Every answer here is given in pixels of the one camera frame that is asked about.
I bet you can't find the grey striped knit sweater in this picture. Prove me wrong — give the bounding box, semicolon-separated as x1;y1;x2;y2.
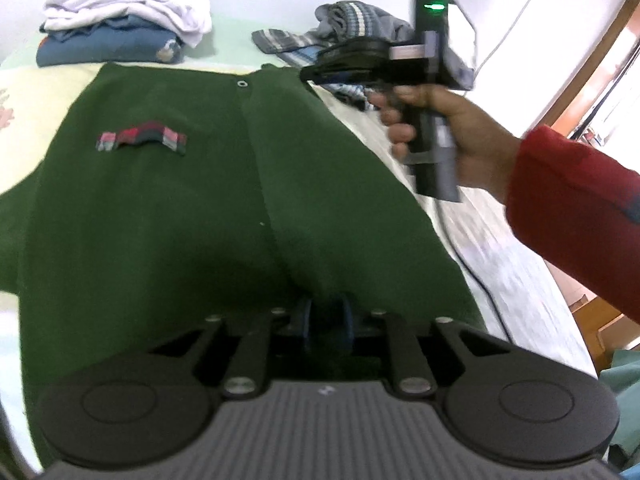
251;1;417;112

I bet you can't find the white folded garment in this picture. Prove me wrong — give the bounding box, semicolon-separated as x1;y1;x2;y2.
42;0;214;49

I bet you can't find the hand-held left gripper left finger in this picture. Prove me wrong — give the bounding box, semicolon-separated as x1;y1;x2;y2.
150;295;315;401

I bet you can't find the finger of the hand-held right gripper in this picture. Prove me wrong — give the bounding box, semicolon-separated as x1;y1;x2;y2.
299;63;394;87

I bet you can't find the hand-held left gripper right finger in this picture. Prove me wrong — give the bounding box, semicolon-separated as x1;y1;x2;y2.
339;293;512;399

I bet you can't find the blue folded garment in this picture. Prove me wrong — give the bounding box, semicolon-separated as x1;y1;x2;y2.
36;24;184;67

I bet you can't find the white wall cable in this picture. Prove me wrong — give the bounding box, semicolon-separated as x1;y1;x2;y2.
475;0;640;77

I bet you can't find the teal cloth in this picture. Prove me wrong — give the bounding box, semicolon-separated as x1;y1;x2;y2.
599;349;640;472

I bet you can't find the black cable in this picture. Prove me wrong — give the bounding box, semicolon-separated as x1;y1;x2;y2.
434;195;512;342

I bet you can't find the orange wooden furniture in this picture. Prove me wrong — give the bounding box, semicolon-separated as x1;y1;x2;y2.
569;294;640;352

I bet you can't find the pastel printed bed sheet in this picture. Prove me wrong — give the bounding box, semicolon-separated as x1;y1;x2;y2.
0;14;599;480

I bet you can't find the person's right hand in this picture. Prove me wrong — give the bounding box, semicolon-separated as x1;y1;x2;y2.
366;83;524;206

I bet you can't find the green cardigan with white stripes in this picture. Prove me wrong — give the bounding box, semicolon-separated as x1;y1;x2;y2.
0;61;489;472

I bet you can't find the wooden door frame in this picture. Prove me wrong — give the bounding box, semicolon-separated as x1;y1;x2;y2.
539;4;640;142

